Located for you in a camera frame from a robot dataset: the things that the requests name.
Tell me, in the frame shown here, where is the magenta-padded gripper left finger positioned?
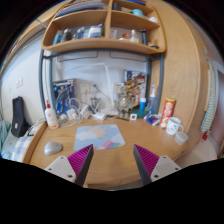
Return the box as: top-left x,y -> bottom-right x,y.
44,143 -> 95,187

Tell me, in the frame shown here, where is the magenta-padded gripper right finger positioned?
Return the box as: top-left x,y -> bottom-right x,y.
133,143 -> 182,187

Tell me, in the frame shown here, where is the grey computer mouse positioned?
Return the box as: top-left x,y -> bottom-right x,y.
43,141 -> 64,156

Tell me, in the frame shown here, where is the pastel cloud print mouse pad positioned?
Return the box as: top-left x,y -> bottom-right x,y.
73,124 -> 127,152

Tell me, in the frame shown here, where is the translucent plastic cup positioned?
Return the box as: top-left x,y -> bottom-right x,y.
174,130 -> 190,146

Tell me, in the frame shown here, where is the white mug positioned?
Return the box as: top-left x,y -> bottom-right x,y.
165,116 -> 185,136

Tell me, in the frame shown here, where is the blue plaid pillow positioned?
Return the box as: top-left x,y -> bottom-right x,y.
11,133 -> 36,163

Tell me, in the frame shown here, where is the blue packet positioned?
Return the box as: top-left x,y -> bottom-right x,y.
145,113 -> 162,127

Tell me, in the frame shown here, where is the white red-capped pump lotion bottle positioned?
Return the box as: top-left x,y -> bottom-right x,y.
44,99 -> 60,130

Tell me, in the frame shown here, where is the white charger block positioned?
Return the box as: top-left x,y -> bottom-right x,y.
66,108 -> 79,120

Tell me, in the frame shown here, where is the red chip can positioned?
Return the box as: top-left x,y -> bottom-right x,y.
159,97 -> 177,130

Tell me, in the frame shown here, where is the large white power adapter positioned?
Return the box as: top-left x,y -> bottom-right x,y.
79,104 -> 90,118

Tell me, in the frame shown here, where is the white power strip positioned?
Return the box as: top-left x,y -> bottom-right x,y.
91,111 -> 107,121

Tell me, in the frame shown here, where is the blue spray bottle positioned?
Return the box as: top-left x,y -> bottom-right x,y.
147,84 -> 158,116

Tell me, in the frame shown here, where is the black bag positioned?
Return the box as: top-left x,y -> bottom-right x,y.
10,96 -> 31,138

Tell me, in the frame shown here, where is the teal blanket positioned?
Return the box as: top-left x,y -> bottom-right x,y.
0,119 -> 13,158

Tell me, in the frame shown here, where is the metal cup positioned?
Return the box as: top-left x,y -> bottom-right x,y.
90,96 -> 103,113

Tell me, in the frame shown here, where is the blue robot model kit box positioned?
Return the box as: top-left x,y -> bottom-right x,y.
52,78 -> 77,116

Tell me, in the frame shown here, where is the tan robot figurine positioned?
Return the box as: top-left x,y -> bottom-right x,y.
116,84 -> 138,116

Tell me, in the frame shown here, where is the green patterned hanging cloth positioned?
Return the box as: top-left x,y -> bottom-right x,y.
200,46 -> 218,133

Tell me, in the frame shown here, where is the colourful poster box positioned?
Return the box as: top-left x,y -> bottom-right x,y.
124,69 -> 148,101

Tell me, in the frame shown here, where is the white desk lamp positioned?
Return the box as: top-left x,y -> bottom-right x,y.
64,61 -> 121,118

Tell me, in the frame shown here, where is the white cable bundle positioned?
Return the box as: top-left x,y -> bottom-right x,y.
58,98 -> 101,128

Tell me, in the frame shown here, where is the white wall outlet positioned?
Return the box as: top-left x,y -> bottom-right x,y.
78,83 -> 89,95
89,82 -> 102,96

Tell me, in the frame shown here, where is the green plug with grey cable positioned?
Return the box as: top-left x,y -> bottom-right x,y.
92,83 -> 111,101

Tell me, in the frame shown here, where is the grey metal desk frame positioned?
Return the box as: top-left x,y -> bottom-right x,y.
38,49 -> 165,116

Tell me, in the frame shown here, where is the white wall switch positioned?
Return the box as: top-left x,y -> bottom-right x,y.
14,78 -> 24,89

